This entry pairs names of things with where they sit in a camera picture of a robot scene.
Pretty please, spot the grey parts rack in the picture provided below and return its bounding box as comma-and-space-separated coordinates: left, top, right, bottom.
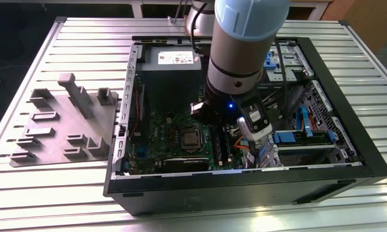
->
7, 73, 119, 168

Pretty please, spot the hard disk in blue carrier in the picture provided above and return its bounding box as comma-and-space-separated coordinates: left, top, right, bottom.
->
270, 130, 337, 148

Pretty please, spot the silver CPU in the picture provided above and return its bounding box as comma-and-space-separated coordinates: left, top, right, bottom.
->
181, 133, 200, 148

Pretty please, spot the black cable bundle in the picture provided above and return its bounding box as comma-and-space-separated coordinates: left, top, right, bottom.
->
258, 83, 306, 114

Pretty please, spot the blue drive bay latch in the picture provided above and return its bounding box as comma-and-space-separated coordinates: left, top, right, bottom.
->
264, 50, 276, 70

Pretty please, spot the blue flat wire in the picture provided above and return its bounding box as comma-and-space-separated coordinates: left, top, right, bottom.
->
294, 106, 313, 138

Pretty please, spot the black graphics card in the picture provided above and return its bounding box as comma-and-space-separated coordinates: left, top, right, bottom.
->
162, 157, 210, 173

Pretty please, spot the wooden cabinet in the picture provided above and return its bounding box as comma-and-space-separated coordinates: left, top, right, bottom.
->
320, 0, 387, 53

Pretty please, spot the metal disk bay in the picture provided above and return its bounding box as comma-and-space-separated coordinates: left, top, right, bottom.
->
256, 130, 364, 169

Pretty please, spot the RAM stick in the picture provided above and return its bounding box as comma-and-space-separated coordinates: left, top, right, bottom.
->
224, 127, 232, 162
213, 127, 222, 162

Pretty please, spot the grey cable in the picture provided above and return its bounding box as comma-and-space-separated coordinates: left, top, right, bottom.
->
189, 1, 210, 58

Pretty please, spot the metal drive cage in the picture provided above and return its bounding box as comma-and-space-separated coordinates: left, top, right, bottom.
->
257, 40, 313, 97

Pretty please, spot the black camera cable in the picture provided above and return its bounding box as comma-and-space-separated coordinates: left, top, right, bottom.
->
274, 38, 286, 119

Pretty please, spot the orange wire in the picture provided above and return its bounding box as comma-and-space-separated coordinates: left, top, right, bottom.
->
233, 137, 248, 150

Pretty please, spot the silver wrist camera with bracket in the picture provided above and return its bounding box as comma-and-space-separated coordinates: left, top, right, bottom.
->
230, 94, 273, 142

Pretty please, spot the grey power supply unit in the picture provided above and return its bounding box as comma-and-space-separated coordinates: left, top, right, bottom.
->
137, 46, 210, 111

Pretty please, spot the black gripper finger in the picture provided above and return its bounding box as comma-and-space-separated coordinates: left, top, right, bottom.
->
189, 101, 213, 123

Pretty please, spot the green motherboard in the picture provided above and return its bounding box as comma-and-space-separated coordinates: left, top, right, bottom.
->
127, 91, 254, 174

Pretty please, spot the black open PC case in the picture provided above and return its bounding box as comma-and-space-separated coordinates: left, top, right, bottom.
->
102, 36, 387, 217

